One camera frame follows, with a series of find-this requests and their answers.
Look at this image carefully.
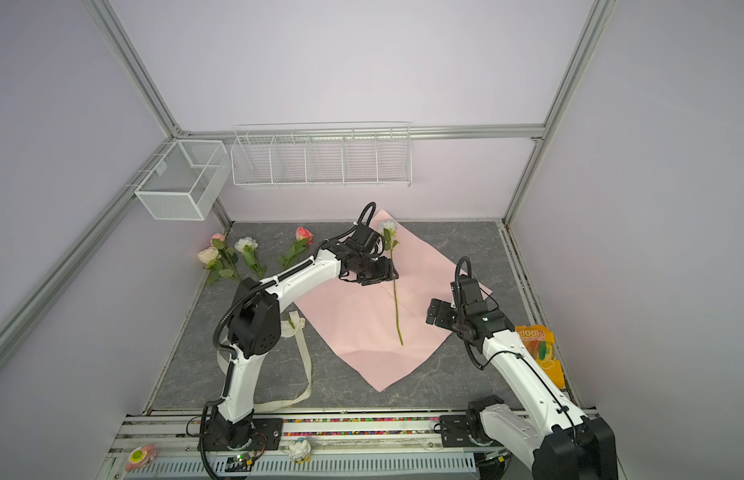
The white fake rose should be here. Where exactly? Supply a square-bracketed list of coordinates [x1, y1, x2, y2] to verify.
[234, 237, 267, 279]
[379, 219, 404, 346]

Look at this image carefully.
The red pink fake rose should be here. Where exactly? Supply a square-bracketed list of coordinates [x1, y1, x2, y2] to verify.
[279, 227, 314, 270]

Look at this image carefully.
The pink purple wrapping paper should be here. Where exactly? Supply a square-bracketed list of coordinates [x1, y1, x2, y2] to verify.
[296, 224, 455, 392]

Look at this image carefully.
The cream fake rose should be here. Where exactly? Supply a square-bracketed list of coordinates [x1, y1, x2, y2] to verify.
[197, 246, 234, 285]

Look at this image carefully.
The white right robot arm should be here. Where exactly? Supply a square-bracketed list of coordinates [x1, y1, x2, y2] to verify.
[426, 299, 619, 479]

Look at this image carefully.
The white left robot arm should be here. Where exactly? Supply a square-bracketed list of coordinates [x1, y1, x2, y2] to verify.
[199, 233, 398, 452]

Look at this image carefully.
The yellow snack bag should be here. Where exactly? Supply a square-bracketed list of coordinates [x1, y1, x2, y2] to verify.
[516, 325, 566, 389]

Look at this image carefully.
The cream printed ribbon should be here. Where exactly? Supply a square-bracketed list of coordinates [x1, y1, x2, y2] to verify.
[254, 309, 313, 413]

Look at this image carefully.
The white mesh box basket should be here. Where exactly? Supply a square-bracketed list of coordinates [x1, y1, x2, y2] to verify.
[135, 139, 231, 221]

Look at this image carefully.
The white crumpled toy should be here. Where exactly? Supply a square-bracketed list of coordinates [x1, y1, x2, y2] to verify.
[288, 437, 312, 464]

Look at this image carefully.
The pink green round toy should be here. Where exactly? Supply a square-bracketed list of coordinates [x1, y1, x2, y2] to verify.
[125, 444, 157, 473]

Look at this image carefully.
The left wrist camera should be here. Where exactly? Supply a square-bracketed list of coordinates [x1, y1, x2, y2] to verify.
[347, 224, 380, 253]

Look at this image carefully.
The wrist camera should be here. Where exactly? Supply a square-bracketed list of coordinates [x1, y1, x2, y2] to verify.
[451, 275, 485, 311]
[347, 224, 380, 253]

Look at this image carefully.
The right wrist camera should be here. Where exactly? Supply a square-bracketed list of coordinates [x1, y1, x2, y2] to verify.
[451, 275, 485, 311]

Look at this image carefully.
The white wire shelf basket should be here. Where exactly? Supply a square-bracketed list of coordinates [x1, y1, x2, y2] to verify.
[231, 122, 413, 187]

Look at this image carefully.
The front rail base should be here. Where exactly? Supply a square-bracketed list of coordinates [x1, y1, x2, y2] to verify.
[95, 409, 595, 480]

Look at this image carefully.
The aluminium enclosure frame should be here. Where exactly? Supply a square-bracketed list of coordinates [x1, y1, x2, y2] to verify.
[0, 1, 615, 373]

